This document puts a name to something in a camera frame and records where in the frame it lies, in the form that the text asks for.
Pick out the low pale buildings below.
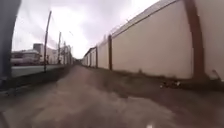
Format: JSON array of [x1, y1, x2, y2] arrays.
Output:
[[10, 42, 73, 66]]

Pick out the rough verge along wall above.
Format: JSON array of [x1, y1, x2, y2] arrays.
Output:
[[82, 65, 224, 94]]

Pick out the brown dirt road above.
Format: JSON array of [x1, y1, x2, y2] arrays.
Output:
[[0, 64, 224, 128]]

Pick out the pale wall with brown pillars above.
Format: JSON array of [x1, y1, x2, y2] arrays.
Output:
[[80, 0, 224, 82]]

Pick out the wide dark post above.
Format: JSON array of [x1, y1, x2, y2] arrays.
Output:
[[0, 0, 23, 82]]

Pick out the tall thin pole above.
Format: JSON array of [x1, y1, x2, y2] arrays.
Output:
[[43, 10, 53, 73], [56, 31, 63, 66]]

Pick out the low dark wall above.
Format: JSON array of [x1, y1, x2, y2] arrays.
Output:
[[0, 64, 74, 92]]

